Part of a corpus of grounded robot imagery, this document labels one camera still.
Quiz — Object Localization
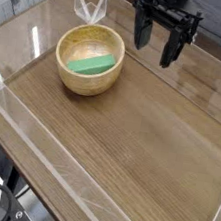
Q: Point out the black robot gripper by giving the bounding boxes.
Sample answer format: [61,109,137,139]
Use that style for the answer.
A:
[133,0,203,68]

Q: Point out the green rectangular block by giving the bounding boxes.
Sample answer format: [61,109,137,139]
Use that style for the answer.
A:
[67,54,116,75]

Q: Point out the light wooden bowl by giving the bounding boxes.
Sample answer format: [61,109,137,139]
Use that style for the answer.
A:
[55,24,125,96]

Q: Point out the clear acrylic tray walls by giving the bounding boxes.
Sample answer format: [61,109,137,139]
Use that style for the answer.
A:
[0,0,221,221]

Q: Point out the black table leg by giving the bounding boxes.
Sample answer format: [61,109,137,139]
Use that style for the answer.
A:
[6,167,20,192]

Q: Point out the black metal bracket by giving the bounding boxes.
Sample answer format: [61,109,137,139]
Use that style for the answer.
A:
[3,196,32,221]

